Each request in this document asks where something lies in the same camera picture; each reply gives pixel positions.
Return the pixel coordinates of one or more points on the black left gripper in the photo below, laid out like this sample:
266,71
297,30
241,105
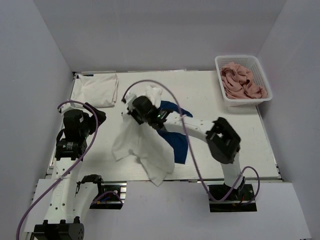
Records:
100,115

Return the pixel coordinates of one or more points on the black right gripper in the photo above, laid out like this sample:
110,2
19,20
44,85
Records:
133,110

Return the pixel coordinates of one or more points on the white printed t shirt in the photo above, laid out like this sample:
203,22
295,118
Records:
144,143

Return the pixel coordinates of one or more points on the blue t shirt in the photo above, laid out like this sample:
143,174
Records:
177,141

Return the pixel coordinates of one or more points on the pink t shirt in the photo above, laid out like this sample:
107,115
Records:
238,83

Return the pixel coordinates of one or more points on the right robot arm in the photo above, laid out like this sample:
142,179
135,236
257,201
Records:
222,140

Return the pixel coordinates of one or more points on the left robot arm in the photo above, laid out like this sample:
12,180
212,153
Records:
70,197

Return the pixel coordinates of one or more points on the folded white t shirt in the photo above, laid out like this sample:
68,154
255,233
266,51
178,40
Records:
99,90

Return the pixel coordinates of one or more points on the white plastic basket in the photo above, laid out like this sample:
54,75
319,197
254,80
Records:
259,78

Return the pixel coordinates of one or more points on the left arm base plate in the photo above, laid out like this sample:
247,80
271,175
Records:
112,197

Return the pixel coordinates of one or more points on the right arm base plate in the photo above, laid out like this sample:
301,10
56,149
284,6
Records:
235,203

